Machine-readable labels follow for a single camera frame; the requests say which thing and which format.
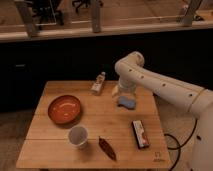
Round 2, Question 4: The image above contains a blue sponge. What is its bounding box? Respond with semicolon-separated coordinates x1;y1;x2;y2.
117;96;136;110

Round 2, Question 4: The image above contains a chocolate bar box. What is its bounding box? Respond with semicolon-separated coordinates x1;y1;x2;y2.
132;120;149;149

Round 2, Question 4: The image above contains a black cable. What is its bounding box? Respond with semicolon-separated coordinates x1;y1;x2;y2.
164;119;198;171

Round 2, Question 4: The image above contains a white paper cup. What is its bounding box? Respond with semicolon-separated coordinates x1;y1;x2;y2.
68;125;88;149

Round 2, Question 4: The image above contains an orange bowl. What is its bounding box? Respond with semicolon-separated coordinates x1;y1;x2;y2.
48;95;81;124

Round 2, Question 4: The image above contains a dark red chili pepper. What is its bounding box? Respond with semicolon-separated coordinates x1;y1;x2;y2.
99;138;117;161

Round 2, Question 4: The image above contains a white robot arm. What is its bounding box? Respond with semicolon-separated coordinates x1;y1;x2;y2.
113;51;213;171

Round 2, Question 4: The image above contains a black office chair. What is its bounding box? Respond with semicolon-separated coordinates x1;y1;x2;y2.
25;0;64;30
71;0;104;14

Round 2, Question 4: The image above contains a small white tube bottle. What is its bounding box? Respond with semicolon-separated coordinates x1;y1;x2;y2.
91;72;106;95

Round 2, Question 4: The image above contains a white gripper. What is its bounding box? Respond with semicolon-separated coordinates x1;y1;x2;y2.
112;83;136;99

